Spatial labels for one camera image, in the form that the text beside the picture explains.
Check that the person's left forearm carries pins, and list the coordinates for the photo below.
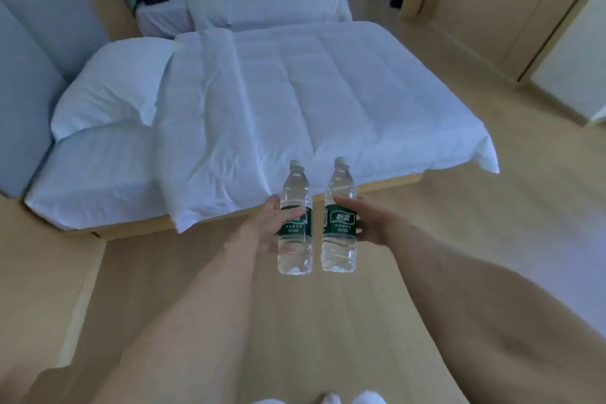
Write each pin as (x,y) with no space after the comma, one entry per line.
(189,323)

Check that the person's right hand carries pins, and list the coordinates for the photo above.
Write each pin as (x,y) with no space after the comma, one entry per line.
(376,224)

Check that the light denim shorts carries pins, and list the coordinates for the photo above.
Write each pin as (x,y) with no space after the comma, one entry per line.
(369,398)

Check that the white pillow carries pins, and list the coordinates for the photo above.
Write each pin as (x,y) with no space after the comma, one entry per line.
(109,81)

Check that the person's left hand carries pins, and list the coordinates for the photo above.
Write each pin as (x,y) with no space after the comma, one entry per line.
(267,228)

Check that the person's right forearm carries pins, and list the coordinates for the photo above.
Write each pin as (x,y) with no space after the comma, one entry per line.
(492,318)

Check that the green-label water bottle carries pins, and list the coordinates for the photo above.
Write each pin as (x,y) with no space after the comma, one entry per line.
(338,250)
(294,252)

